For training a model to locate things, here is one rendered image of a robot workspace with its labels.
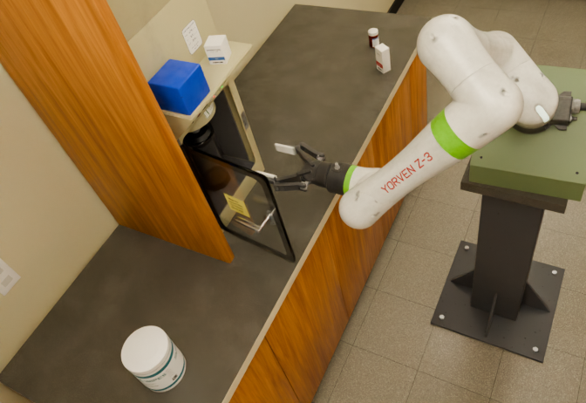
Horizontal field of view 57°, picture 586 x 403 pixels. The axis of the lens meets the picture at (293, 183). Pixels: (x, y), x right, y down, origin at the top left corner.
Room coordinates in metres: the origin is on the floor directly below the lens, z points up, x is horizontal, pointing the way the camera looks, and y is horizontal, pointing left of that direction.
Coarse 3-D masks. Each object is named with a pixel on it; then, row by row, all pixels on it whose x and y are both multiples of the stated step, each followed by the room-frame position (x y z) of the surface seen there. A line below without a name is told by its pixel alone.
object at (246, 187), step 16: (192, 160) 1.12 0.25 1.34; (208, 160) 1.06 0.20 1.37; (224, 160) 1.03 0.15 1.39; (208, 176) 1.09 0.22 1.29; (224, 176) 1.03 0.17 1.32; (240, 176) 0.99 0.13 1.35; (256, 176) 0.94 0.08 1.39; (208, 192) 1.12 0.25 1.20; (224, 192) 1.06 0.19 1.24; (240, 192) 1.01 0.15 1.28; (256, 192) 0.96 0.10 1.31; (224, 208) 1.09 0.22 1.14; (256, 208) 0.97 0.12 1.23; (272, 208) 0.93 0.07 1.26; (224, 224) 1.12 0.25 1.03; (240, 224) 1.05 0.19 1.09; (256, 224) 1.00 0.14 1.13; (272, 224) 0.94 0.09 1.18; (256, 240) 1.02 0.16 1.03; (272, 240) 0.96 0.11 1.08; (288, 240) 0.92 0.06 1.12; (288, 256) 0.93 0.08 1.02
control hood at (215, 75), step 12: (240, 48) 1.32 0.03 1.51; (204, 60) 1.31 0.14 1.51; (228, 60) 1.28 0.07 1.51; (240, 60) 1.27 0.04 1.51; (204, 72) 1.25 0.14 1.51; (216, 72) 1.24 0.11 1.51; (228, 72) 1.22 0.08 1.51; (216, 84) 1.19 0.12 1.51; (168, 120) 1.13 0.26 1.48; (180, 120) 1.10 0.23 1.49; (192, 120) 1.08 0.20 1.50; (180, 132) 1.11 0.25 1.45
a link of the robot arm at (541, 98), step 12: (528, 60) 1.06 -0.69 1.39; (516, 72) 1.03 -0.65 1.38; (528, 72) 1.02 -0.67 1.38; (540, 72) 1.02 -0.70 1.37; (516, 84) 1.01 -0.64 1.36; (528, 84) 1.00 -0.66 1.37; (540, 84) 0.99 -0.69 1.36; (552, 84) 0.98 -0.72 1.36; (528, 96) 0.97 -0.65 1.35; (540, 96) 0.96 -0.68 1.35; (552, 96) 0.95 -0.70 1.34; (528, 108) 0.95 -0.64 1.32; (540, 108) 0.94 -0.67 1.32; (552, 108) 0.93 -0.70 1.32; (528, 120) 0.94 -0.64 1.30; (540, 120) 0.93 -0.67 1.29
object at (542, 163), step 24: (552, 72) 1.15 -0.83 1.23; (576, 72) 1.11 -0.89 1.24; (576, 96) 1.07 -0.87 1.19; (576, 120) 1.02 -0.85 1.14; (504, 144) 1.06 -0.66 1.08; (528, 144) 1.03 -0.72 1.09; (552, 144) 1.00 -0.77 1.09; (576, 144) 0.97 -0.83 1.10; (480, 168) 1.05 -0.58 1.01; (504, 168) 1.01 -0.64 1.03; (528, 168) 0.98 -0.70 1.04; (552, 168) 0.95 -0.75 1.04; (576, 168) 0.92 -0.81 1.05; (552, 192) 0.92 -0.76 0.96; (576, 192) 0.89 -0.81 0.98
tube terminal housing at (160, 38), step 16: (176, 0) 1.31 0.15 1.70; (192, 0) 1.36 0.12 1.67; (160, 16) 1.26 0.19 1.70; (176, 16) 1.30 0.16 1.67; (192, 16) 1.34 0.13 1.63; (208, 16) 1.39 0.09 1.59; (144, 32) 1.21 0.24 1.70; (160, 32) 1.24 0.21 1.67; (176, 32) 1.28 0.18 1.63; (208, 32) 1.37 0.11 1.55; (144, 48) 1.19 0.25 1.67; (160, 48) 1.23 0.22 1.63; (176, 48) 1.27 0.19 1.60; (144, 64) 1.17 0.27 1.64; (160, 64) 1.21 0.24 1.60; (240, 112) 1.38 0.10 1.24; (240, 128) 1.40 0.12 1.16; (256, 160) 1.38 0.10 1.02
